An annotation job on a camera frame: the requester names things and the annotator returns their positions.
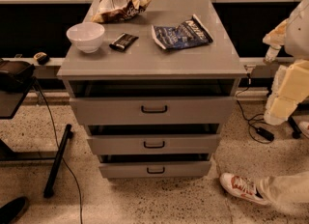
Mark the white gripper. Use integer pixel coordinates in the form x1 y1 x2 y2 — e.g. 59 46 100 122
263 19 309 126

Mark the grey drawer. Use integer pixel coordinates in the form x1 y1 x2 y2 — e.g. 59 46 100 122
70 97 234 126
88 134 220 155
99 161 211 179

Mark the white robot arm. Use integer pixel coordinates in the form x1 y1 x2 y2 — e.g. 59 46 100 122
263 0 309 126

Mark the grey drawer cabinet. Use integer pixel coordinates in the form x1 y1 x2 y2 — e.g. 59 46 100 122
56 0 248 139

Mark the grey bottom drawer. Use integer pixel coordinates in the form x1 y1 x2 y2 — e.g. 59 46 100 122
99 161 211 179

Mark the grey top drawer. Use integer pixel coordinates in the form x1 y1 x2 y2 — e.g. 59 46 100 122
70 97 234 126

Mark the clear plastic bottle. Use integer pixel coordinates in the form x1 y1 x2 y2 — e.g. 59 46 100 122
264 45 281 64

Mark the black stand leg right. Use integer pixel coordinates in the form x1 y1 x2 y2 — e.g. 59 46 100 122
288 117 301 139

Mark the black power adapter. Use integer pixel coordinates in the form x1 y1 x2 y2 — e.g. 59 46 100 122
256 127 274 142

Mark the blue chip bag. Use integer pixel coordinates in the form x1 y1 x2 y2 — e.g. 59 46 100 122
152 14 213 50

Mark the beige trouser leg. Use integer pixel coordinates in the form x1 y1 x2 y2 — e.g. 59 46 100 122
255 171 309 206

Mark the red white sneaker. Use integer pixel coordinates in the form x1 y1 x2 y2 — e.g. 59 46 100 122
219 173 268 206

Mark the small black snack packet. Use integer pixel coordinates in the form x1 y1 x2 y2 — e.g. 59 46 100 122
109 33 138 52

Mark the brown chip bag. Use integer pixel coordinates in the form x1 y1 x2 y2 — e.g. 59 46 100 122
92 0 152 23

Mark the white bowl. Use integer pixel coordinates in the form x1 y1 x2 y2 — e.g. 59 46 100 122
67 22 105 53

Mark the yellow black tape measure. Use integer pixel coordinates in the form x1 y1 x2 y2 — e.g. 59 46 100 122
34 52 50 65

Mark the black bag on table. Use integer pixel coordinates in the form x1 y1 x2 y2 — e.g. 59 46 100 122
0 59 35 93

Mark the black side table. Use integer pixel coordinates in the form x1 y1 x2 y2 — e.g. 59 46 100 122
0 76 73 198

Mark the black shoe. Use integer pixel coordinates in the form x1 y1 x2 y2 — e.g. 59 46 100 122
0 197 29 224

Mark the black power cable right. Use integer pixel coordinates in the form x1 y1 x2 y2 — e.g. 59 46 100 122
235 72 274 145

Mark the black cable left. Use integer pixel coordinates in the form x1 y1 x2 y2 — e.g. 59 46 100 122
33 80 84 224

